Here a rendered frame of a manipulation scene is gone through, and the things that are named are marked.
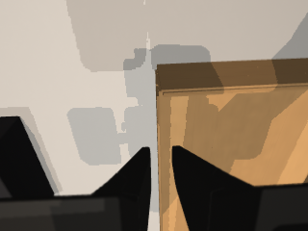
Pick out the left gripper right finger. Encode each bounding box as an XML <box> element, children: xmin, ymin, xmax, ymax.
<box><xmin>171</xmin><ymin>145</ymin><xmax>308</xmax><ymax>231</ymax></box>

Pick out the black rectangular block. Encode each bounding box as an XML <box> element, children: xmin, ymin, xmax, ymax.
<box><xmin>0</xmin><ymin>116</ymin><xmax>54</xmax><ymax>198</ymax></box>

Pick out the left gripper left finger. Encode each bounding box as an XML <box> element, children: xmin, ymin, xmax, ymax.
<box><xmin>0</xmin><ymin>147</ymin><xmax>151</xmax><ymax>231</ymax></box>

